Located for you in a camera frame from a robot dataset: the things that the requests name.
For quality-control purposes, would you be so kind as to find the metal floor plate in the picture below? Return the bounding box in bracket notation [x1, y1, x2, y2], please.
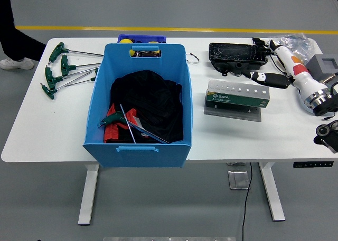
[227, 169, 251, 190]

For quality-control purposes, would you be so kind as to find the clear plastic bag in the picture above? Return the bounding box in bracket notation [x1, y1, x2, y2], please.
[266, 33, 316, 65]

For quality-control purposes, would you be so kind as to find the person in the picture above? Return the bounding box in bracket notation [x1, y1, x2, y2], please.
[0, 0, 48, 71]

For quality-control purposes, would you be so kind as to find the green metal hex key holder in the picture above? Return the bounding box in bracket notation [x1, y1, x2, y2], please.
[203, 79, 271, 122]

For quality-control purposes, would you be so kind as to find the black cloth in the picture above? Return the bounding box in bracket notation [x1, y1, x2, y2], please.
[110, 70, 185, 143]

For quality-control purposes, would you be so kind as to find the blue plastic storage box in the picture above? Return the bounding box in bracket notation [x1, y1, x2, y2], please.
[83, 42, 194, 168]

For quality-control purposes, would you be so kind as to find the silver wire carabiner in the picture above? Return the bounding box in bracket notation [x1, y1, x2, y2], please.
[186, 53, 200, 65]

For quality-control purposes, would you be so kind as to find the white garment tag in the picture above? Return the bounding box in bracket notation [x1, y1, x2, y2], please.
[133, 115, 150, 137]

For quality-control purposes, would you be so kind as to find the grey foam block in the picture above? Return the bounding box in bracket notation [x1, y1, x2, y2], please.
[306, 53, 338, 82]

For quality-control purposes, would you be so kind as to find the red cloth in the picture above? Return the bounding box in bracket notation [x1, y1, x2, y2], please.
[104, 103, 139, 143]

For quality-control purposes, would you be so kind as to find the large green T-handle hex key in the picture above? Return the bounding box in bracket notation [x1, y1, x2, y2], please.
[96, 111, 172, 144]

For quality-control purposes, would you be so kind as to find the black table control panel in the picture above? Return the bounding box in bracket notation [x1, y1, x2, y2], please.
[293, 160, 334, 169]

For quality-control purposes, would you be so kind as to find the white table leg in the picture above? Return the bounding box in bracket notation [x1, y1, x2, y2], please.
[77, 163, 100, 226]
[258, 161, 286, 222]

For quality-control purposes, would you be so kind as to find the black plastic case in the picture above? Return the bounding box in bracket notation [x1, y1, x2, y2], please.
[209, 42, 269, 77]

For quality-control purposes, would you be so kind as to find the dark blue plastic bin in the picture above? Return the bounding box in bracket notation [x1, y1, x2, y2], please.
[117, 34, 167, 44]

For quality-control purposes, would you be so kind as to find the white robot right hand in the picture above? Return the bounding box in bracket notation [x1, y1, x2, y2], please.
[248, 37, 331, 104]

